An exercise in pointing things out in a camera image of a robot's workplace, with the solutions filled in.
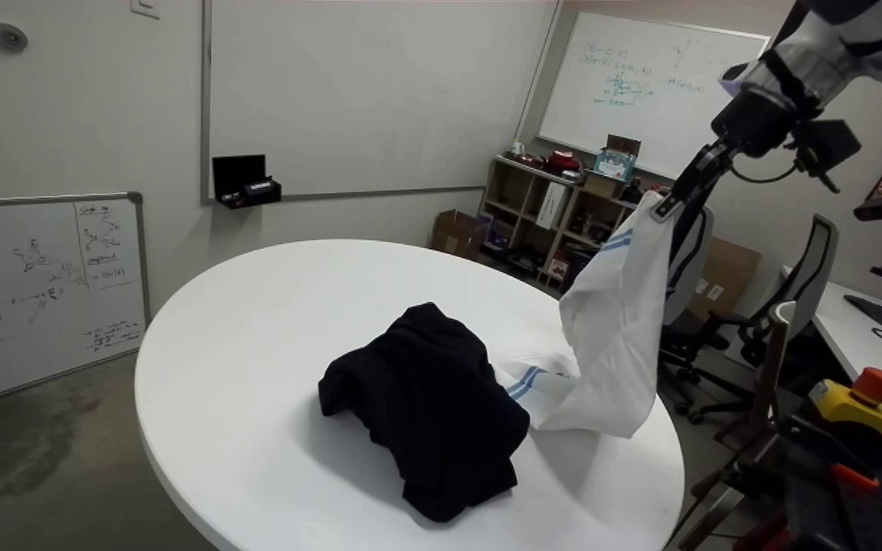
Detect white office desk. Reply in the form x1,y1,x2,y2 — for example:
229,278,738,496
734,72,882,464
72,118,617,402
813,278,882,423

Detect white towel blue stripes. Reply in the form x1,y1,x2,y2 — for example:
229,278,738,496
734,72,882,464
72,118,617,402
497,189,679,441

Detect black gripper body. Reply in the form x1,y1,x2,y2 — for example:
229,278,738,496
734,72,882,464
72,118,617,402
709,73,804,163

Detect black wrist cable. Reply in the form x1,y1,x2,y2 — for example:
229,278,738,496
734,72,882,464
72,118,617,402
728,149,843,195

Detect yellow emergency stop red button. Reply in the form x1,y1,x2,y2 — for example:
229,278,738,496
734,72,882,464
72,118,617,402
804,364,882,455

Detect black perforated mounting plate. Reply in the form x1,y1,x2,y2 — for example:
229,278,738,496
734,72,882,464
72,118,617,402
767,408,882,551

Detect black marker tray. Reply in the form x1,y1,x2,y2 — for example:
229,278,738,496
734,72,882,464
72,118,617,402
208,149,284,213

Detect dark office chair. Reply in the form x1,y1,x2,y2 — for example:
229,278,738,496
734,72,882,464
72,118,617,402
659,202,758,423

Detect black t-shirt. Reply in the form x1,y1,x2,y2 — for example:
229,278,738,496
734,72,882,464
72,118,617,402
314,299,532,527

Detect small brown cardboard box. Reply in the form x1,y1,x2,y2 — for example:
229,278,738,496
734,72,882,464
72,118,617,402
428,209,494,262

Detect whiteboard with green writing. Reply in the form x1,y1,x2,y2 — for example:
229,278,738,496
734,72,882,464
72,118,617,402
537,11,776,178

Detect low framed scribbled whiteboard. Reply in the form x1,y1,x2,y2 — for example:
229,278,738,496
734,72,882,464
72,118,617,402
0,189,153,414

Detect blue picture frame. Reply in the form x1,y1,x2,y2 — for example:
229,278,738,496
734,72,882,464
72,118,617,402
591,148,639,186

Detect wooden cube shelf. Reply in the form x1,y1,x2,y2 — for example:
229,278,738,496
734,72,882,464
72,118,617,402
477,149,669,299

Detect small red shelf object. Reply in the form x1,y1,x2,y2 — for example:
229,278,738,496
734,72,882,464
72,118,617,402
544,148,581,178

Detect round grey wall sensor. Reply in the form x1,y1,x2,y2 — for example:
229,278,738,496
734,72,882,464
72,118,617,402
0,22,30,58

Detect large flat cardboard box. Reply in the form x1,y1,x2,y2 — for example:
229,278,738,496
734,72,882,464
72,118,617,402
689,235,770,326

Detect black clamp-on hanging stand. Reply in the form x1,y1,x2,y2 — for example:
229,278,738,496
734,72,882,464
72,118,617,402
767,0,822,50

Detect black bar clamp orange handle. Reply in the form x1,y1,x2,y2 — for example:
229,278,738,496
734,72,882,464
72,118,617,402
827,460,882,496

